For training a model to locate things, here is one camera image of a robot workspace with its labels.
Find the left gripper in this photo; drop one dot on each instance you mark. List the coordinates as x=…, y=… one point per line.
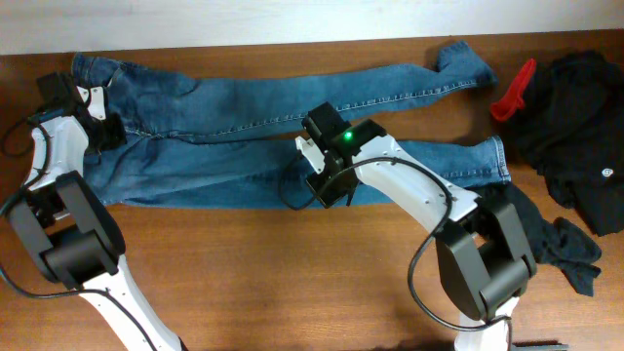
x=111, y=132

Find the blue denim jeans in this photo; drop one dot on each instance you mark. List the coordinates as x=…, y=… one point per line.
x=224, y=143

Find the dark grey cloth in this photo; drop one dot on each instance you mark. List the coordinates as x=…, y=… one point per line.
x=559, y=243

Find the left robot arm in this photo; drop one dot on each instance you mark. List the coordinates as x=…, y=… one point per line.
x=67, y=231

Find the black garment with red trim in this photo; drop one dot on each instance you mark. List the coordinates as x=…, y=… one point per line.
x=565, y=118

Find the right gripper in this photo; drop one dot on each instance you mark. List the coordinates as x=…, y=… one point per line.
x=325, y=195

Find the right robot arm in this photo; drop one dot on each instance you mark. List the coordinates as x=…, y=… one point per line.
x=484, y=256

